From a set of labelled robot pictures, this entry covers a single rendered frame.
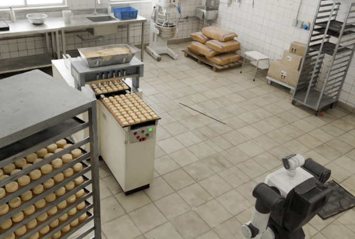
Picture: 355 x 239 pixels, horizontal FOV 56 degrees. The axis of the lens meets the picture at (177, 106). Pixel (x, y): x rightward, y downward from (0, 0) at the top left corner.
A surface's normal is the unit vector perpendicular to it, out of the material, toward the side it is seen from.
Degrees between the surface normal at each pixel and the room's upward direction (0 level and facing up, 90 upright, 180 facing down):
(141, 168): 90
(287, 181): 0
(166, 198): 0
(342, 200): 0
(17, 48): 90
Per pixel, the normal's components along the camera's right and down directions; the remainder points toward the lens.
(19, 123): 0.08, -0.88
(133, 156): 0.52, 0.44
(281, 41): -0.81, 0.22
